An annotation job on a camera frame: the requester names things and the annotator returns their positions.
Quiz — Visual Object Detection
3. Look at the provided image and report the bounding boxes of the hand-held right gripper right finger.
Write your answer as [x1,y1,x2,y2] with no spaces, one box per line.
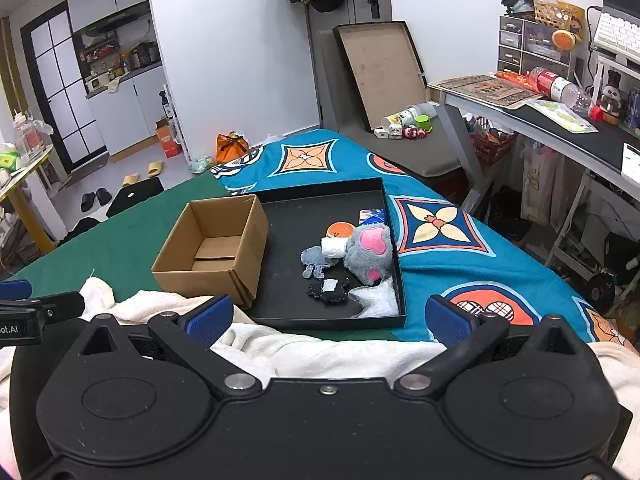
[395,294,591,401]

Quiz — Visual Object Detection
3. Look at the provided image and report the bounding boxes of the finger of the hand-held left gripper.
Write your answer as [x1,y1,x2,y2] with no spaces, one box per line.
[0,280,86,322]

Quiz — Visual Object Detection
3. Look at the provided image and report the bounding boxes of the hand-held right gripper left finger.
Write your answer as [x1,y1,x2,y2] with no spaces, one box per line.
[74,294,262,401]

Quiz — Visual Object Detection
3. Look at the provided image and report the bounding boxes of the clear plastic bag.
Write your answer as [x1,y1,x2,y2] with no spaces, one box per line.
[350,280,399,319]

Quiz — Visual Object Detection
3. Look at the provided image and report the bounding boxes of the brown cardboard box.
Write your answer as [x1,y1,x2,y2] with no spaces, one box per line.
[151,195,270,309]

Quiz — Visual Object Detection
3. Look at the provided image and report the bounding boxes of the grey plush mouse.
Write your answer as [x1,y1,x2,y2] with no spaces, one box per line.
[344,225,394,287]

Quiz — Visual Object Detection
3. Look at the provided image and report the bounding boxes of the grey denim fabric toy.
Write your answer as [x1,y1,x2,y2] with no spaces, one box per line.
[300,246,342,281]

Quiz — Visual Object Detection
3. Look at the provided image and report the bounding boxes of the black stitched fabric patch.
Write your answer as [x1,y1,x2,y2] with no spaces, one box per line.
[307,278,354,305]

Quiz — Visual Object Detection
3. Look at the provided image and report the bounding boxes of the black shallow tray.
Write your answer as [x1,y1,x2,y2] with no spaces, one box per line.
[227,176,407,332]

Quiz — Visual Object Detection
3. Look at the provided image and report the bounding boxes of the white cloth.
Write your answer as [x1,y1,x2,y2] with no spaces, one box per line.
[320,236,349,260]

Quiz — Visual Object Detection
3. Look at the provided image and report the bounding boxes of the green blanket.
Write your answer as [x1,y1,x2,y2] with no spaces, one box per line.
[0,177,401,343]

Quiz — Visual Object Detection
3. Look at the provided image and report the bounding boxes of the white fleece blanket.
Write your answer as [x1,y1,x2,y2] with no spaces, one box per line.
[0,276,640,480]

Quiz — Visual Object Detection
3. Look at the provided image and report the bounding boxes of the yellow table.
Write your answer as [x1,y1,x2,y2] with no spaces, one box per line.
[0,144,57,255]

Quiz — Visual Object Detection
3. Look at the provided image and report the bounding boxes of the black slippers pair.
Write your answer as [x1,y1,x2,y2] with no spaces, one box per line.
[80,187,112,213]

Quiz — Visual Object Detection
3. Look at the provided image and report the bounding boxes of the black laptop bag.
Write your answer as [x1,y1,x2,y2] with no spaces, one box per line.
[106,177,165,219]

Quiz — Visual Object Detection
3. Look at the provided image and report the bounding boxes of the black floor fan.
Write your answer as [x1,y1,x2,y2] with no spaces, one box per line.
[585,270,624,312]

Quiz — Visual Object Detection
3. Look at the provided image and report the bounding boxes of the beige tote bag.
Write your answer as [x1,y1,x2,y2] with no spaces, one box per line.
[520,145,567,227]

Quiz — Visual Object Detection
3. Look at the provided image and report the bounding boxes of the grey folding mattress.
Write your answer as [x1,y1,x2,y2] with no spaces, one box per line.
[317,25,482,192]

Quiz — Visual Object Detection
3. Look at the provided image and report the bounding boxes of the orange bag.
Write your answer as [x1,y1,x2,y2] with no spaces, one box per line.
[216,131,250,164]

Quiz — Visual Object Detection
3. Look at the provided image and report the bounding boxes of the clear glass jar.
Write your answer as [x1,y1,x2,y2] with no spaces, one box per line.
[12,110,39,154]

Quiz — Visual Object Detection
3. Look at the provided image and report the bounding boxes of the red basket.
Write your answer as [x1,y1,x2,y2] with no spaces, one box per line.
[470,125,519,166]

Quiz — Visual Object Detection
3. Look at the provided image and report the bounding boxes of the orange carton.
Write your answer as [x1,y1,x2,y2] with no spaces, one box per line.
[155,117,182,159]

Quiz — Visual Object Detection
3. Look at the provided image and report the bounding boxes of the white plastic jar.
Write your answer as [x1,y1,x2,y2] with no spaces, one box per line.
[382,105,427,134]

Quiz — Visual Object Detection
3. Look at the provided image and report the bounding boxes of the white kitchen cabinets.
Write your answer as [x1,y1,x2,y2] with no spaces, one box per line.
[65,0,172,157]

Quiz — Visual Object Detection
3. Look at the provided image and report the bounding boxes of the black framed sliding door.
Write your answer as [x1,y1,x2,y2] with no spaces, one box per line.
[20,2,109,174]

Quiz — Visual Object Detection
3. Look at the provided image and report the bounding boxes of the grey metal desk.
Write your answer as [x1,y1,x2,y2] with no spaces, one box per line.
[426,75,640,281]

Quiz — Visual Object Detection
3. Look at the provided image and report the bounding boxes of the green clear packet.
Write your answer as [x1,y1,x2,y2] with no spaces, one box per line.
[525,99,599,135]

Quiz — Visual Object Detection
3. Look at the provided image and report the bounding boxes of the brown printed desk mat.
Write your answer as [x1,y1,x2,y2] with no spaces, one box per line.
[430,75,544,108]

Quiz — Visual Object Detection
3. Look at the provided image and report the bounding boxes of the red label plastic bottle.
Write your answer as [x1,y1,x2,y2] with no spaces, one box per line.
[530,66,597,116]

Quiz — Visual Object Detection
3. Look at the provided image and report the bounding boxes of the black box lid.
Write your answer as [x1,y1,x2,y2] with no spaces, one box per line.
[333,21,429,131]

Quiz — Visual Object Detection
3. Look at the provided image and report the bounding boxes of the panda figure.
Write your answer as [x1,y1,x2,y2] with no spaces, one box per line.
[600,71,624,112]

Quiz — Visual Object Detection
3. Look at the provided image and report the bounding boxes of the grey drawer organizer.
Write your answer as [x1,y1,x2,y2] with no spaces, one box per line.
[497,14,584,81]

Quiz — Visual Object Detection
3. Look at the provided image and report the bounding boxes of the wicker basket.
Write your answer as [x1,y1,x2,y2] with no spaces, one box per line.
[534,0,586,37]

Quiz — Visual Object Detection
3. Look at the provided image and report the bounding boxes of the white keyboard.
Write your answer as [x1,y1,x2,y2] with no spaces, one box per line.
[591,10,640,64]

